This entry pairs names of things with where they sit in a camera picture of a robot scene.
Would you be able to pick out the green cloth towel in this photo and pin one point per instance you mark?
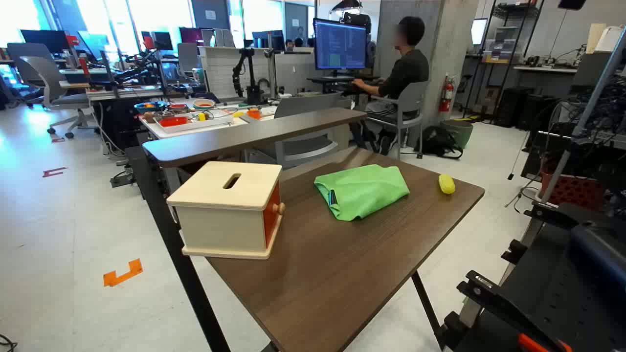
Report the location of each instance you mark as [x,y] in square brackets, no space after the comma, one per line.
[362,193]

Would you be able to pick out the wooden box with red drawer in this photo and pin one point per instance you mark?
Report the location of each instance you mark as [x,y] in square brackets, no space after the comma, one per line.
[221,222]

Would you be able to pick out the black articulated stand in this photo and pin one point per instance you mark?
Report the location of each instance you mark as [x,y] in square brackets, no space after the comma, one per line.
[247,75]

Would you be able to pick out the gray chair with metal legs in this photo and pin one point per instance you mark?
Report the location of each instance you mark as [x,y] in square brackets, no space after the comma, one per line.
[411,101]

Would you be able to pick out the yellow oblong toy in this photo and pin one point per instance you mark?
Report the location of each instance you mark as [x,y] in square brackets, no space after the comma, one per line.
[446,185]

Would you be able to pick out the black bag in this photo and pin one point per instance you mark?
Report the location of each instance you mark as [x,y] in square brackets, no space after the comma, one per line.
[442,140]

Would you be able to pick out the computer monitor blue screen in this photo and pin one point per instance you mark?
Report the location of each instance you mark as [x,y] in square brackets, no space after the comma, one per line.
[340,46]

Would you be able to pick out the white tray with colourful toys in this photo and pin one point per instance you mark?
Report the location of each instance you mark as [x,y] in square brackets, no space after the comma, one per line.
[188,120]

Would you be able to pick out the seated person dark shirt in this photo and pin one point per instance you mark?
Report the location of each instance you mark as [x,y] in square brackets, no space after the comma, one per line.
[405,69]

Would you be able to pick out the red fire extinguisher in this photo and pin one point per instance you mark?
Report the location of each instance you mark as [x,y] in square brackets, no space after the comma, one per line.
[446,95]

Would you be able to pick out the black metal shelving unit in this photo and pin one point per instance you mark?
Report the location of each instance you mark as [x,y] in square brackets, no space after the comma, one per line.
[505,46]

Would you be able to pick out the gray swivel office chair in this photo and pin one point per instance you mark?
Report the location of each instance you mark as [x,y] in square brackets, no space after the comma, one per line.
[55,89]

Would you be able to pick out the silver tripod pole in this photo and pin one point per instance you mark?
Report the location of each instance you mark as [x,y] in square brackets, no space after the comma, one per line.
[583,114]

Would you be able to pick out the brown wooden desk black frame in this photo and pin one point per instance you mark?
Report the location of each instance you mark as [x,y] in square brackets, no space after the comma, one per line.
[338,267]

